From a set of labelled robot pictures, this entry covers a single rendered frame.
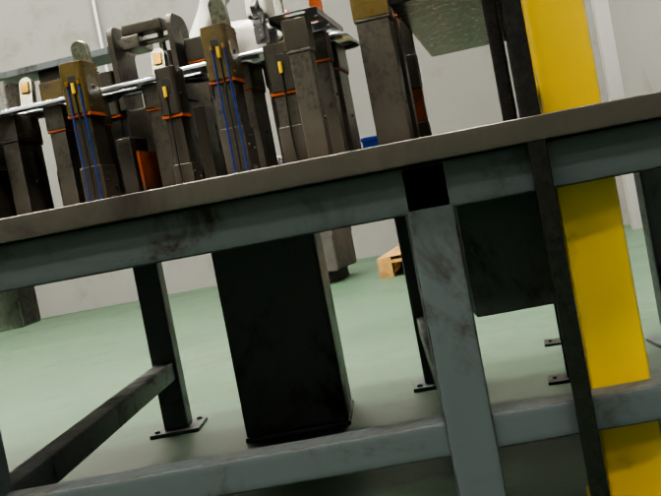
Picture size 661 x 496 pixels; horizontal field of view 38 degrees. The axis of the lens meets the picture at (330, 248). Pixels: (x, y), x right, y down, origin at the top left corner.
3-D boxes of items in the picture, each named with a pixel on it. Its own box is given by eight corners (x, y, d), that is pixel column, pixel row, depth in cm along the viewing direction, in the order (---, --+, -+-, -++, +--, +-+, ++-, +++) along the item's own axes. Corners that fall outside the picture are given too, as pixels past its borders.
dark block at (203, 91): (213, 198, 251) (182, 38, 249) (221, 197, 258) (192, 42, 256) (231, 194, 250) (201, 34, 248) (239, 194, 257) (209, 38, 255)
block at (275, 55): (281, 178, 201) (256, 44, 200) (295, 178, 213) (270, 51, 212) (315, 172, 200) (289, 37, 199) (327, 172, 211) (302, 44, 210)
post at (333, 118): (327, 168, 203) (301, 33, 202) (331, 168, 208) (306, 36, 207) (349, 163, 202) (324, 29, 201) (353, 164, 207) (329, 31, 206)
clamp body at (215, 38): (222, 190, 203) (191, 27, 201) (239, 189, 214) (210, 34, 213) (252, 184, 201) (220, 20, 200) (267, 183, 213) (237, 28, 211)
